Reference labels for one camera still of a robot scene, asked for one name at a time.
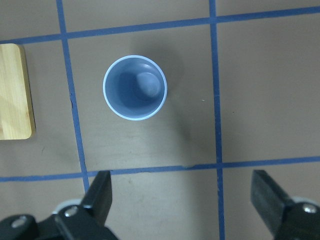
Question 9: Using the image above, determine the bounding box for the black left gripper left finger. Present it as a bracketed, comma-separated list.
[79, 170, 112, 228]

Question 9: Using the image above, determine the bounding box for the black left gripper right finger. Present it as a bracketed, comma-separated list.
[250, 169, 296, 237]

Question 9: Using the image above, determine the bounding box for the light blue plastic cup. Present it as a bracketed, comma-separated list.
[102, 55, 168, 121]

